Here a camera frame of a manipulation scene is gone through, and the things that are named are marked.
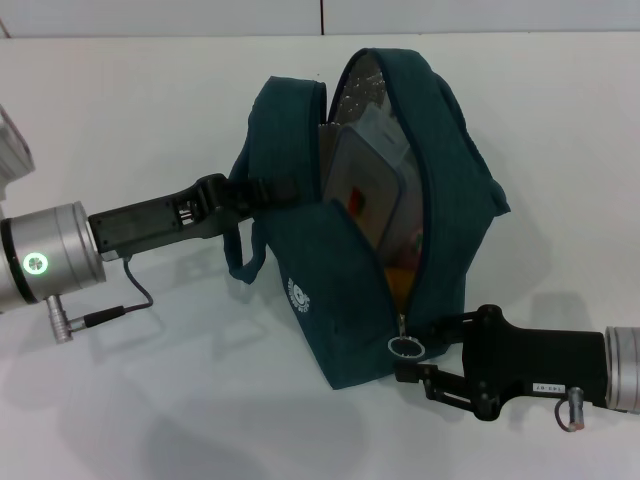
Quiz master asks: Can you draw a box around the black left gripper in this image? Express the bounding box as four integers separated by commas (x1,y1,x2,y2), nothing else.
87,171,301,261

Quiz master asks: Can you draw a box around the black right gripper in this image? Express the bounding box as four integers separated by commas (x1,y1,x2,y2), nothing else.
393,303,610,422

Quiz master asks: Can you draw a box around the yellow banana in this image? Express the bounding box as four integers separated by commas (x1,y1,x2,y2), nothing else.
383,267,417,303

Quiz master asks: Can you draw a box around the clear plastic box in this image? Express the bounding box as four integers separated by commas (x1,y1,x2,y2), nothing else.
322,104,427,254

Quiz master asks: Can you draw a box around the dark teal insulated lunch bag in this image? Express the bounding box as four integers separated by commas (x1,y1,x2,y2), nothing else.
222,47,512,392

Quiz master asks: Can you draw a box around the right gripper cable with plug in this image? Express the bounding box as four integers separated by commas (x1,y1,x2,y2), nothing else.
553,384,587,432

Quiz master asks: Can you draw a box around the gripper cable with plug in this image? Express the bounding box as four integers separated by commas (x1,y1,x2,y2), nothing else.
46,253,154,346
553,384,587,432

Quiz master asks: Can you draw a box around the left gripper cable with plug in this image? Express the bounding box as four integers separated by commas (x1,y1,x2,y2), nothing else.
46,253,154,346

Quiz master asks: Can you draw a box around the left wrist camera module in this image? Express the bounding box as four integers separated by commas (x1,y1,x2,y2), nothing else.
0,103,37,202

